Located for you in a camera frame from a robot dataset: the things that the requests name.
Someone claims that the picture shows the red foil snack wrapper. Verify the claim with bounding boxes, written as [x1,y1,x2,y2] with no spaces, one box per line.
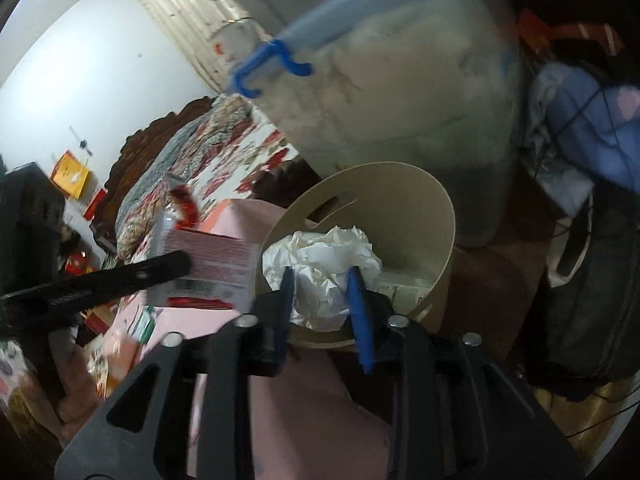
[146,174,258,313]

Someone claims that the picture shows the white paper ball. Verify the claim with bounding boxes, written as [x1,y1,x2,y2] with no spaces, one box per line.
[262,226,383,333]

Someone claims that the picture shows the beige round trash bin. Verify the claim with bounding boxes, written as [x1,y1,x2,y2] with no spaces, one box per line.
[262,162,456,333]

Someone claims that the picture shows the dark wooden headboard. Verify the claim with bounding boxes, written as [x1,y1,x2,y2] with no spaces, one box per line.
[90,96,215,255]

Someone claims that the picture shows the pink floral bed blanket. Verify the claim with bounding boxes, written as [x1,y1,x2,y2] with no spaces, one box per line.
[98,198,396,480]

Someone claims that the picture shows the black bag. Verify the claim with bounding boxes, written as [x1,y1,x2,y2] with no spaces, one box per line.
[509,183,639,401]

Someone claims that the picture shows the red floral quilt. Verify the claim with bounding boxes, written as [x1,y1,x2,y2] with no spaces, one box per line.
[115,94,298,261]

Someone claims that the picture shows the blue clothes pile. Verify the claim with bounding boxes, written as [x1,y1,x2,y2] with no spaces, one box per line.
[521,63,639,218]

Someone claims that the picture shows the white enamel mug red star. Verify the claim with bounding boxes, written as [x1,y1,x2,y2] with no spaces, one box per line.
[208,18,271,76]

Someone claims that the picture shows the beige patterned curtain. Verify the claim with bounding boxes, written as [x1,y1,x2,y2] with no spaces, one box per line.
[139,0,250,91]

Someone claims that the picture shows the lower clear storage bin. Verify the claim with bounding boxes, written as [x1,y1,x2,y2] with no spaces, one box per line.
[229,0,523,247]

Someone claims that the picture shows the yellow red wall calendar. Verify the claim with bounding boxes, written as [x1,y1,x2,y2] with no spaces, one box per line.
[50,151,91,198]

